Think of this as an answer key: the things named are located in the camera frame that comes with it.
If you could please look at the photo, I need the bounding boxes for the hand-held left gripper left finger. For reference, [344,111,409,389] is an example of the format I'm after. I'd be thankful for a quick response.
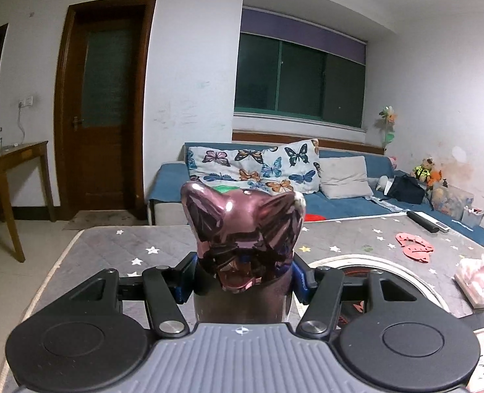
[67,252,197,339]

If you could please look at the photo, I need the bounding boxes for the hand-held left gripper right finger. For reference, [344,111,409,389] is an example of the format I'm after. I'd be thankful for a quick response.
[292,254,422,340]

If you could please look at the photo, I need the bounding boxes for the red paper cutouts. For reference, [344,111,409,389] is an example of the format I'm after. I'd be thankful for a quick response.
[395,233,435,262]

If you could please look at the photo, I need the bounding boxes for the grey pillow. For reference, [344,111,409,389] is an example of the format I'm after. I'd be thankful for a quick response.
[319,156,374,199]

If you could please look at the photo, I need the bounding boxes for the white wall socket with cable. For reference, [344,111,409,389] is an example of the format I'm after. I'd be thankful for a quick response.
[17,96,35,145]

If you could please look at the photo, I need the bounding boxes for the blue sofa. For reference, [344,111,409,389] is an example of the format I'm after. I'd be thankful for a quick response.
[148,142,484,250]

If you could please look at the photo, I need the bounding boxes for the brown wooden side table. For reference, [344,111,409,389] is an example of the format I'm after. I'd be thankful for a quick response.
[0,141,56,263]

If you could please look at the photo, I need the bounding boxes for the purple roller blind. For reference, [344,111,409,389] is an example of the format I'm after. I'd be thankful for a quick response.
[241,7,367,65]

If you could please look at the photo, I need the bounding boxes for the artificial flower decoration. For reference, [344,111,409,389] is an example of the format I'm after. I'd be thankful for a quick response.
[379,105,397,149]

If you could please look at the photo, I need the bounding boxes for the black remote control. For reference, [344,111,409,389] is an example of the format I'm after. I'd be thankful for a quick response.
[406,212,441,234]

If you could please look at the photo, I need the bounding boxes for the plush bear in yellow vest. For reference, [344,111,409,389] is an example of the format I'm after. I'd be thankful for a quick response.
[412,158,436,184]

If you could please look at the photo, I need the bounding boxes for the grey doormat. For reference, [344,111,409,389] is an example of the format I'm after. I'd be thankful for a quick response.
[63,210,138,231]

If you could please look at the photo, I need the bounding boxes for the white remote control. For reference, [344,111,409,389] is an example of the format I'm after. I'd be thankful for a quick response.
[415,210,452,231]

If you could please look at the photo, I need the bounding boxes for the dark sliding window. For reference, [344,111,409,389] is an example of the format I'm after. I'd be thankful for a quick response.
[234,33,366,128]

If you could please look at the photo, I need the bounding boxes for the brown wooden door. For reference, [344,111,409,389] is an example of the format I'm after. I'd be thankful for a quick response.
[54,0,158,222]

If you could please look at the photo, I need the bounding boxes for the butterfly-print cushion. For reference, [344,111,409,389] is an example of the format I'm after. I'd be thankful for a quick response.
[185,139,321,195]

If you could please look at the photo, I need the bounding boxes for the small white box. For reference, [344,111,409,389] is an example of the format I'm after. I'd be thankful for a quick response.
[462,207,484,228]

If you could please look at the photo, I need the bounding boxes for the black bag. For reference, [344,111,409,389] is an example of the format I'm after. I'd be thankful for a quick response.
[387,175,427,204]

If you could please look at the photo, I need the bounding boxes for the pink metallic cat-ear container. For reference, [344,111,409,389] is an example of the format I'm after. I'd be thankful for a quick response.
[180,181,307,324]

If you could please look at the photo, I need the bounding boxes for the pink tissue pack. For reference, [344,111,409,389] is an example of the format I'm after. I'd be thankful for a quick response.
[455,254,484,308]

